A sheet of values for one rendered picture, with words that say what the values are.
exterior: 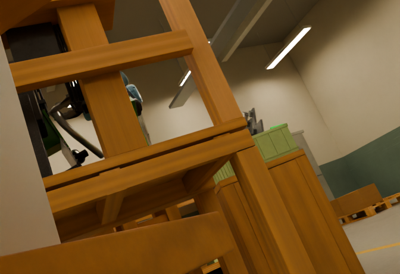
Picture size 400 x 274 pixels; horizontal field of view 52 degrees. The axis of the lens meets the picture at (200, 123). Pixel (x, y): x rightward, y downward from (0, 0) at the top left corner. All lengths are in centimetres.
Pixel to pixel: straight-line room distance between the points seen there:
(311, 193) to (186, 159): 104
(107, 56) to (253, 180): 68
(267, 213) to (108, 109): 66
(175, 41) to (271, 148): 99
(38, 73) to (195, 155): 59
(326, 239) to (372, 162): 762
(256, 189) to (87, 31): 85
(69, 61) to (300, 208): 141
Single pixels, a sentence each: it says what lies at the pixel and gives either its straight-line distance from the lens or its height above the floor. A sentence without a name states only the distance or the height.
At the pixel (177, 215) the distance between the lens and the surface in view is 225.
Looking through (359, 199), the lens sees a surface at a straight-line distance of 701.
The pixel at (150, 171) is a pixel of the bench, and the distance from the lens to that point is 138.
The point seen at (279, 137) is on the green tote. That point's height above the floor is 89.
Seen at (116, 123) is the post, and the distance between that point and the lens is 143.
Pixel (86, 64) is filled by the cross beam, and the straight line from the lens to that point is 148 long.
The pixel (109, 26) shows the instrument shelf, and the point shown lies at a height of 150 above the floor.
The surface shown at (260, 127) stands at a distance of 240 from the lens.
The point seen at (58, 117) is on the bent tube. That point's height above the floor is 120.
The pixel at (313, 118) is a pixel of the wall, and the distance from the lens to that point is 1032.
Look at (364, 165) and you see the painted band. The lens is 1003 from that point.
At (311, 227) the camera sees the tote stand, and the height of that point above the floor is 39.
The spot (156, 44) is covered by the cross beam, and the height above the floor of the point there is 123.
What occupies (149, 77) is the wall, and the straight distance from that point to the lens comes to 885.
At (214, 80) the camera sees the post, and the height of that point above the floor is 105.
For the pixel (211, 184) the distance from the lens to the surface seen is 201.
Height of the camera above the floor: 48
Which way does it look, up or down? 16 degrees up
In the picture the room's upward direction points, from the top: 23 degrees counter-clockwise
